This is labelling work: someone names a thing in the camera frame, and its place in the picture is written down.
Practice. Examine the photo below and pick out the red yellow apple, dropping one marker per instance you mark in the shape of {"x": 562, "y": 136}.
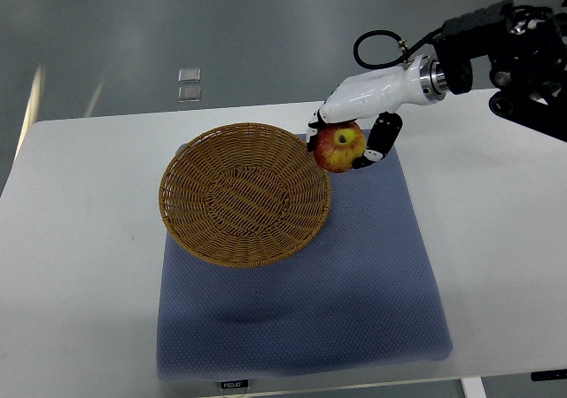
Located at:
{"x": 338, "y": 145}

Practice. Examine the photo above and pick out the metal floor plate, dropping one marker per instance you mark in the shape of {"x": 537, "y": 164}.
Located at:
{"x": 189, "y": 93}
{"x": 189, "y": 75}

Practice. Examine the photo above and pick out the white table leg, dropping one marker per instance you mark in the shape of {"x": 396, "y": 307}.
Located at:
{"x": 473, "y": 388}

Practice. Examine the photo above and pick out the black table side bracket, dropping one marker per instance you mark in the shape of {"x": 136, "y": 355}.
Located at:
{"x": 539, "y": 376}

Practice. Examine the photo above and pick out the upper metal floor plate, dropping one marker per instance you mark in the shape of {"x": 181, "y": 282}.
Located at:
{"x": 189, "y": 75}

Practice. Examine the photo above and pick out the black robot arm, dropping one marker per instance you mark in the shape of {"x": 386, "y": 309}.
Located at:
{"x": 526, "y": 47}

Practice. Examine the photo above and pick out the brown wicker basket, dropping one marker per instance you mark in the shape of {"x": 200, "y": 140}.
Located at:
{"x": 244, "y": 195}

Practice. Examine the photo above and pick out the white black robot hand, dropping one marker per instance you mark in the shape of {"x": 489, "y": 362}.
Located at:
{"x": 371, "y": 100}

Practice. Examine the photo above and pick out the black table brand label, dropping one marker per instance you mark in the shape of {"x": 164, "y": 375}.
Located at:
{"x": 235, "y": 384}

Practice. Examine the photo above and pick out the blue grey cloth mat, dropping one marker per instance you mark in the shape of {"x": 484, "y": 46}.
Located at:
{"x": 362, "y": 293}

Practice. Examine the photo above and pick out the lower metal floor plate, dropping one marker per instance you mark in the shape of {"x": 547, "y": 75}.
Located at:
{"x": 189, "y": 93}

